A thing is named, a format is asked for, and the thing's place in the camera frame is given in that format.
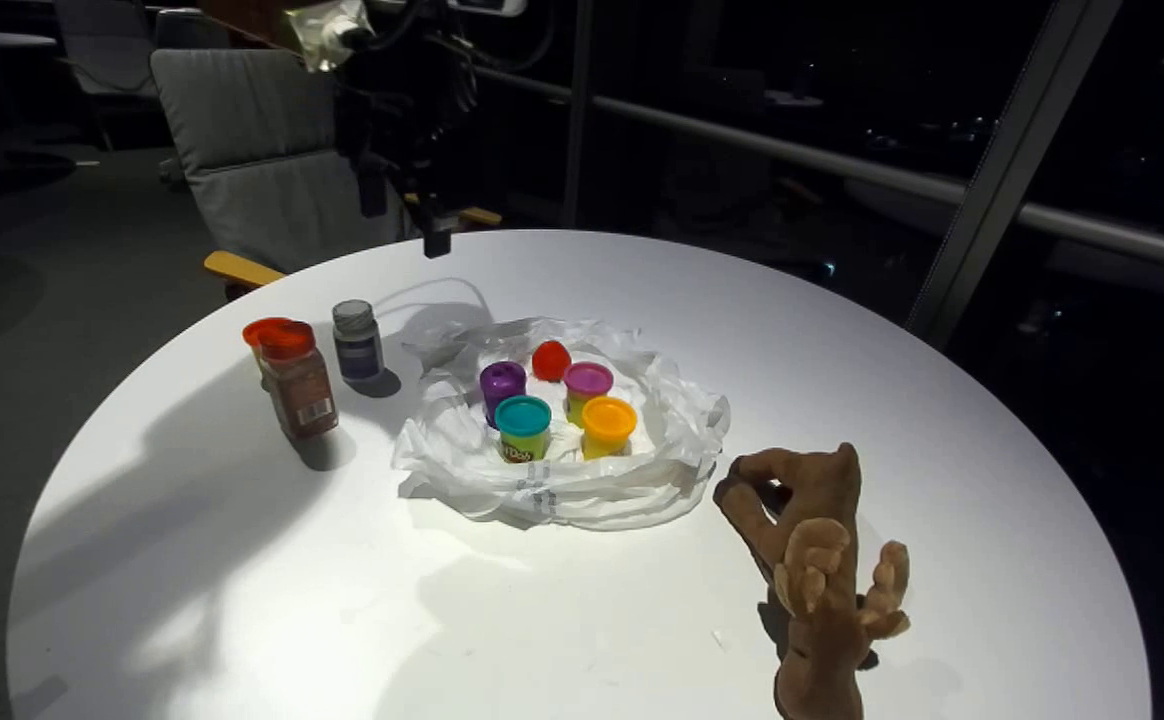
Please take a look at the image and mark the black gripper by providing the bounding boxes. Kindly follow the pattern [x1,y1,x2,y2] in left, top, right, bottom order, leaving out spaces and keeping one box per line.
[336,37,486,265]

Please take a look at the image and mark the purple play dough tub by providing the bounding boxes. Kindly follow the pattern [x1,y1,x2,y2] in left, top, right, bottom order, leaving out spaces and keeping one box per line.
[475,360,532,429]

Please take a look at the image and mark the spice jar orange lid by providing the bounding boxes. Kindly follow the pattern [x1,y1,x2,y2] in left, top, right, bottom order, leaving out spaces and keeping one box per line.
[242,311,346,444]

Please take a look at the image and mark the teal cup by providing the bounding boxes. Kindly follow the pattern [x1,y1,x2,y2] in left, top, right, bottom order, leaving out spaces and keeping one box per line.
[491,391,555,466]

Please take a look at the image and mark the yellow tub magenta lid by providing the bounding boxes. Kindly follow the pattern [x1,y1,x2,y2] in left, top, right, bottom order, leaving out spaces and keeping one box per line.
[561,360,616,418]

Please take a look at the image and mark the white plastic bag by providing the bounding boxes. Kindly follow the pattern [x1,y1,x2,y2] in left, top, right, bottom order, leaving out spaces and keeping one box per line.
[391,311,741,537]

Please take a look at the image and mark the white pill bottle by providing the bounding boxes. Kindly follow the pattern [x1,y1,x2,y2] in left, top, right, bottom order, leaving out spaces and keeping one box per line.
[328,297,387,396]

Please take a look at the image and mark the grey chair wooden armrests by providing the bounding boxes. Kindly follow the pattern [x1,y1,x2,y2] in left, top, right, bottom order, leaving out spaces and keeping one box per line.
[147,48,508,291]

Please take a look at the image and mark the grey background chair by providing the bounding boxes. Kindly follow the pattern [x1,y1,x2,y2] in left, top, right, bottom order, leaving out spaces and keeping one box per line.
[53,0,232,98]

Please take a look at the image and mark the brown plush moose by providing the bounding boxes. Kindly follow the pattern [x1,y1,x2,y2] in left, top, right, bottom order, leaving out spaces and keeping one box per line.
[714,441,917,720]

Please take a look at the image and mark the metal window post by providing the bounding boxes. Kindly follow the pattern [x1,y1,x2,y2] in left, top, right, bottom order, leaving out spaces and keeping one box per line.
[907,0,1124,345]

